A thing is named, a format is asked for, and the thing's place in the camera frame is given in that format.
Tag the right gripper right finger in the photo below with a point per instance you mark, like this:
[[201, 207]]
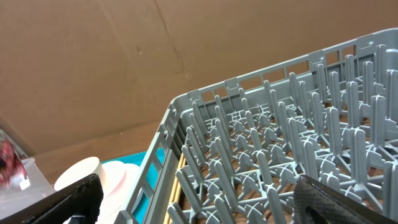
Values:
[[315, 202]]

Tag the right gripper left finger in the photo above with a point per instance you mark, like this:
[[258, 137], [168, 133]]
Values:
[[79, 203]]

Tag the white paper cup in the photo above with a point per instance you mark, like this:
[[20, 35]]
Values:
[[83, 168]]

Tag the red snack wrapper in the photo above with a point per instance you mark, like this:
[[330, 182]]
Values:
[[13, 173]]

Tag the grey dishwasher rack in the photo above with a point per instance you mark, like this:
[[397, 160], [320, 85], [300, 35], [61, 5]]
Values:
[[234, 150]]

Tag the pink plate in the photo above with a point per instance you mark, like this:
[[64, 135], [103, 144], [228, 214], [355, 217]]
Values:
[[118, 180]]

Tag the teal serving tray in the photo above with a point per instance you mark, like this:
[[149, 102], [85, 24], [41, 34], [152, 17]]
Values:
[[151, 177]]

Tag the clear plastic bin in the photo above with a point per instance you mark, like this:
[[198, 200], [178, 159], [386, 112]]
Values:
[[15, 200]]

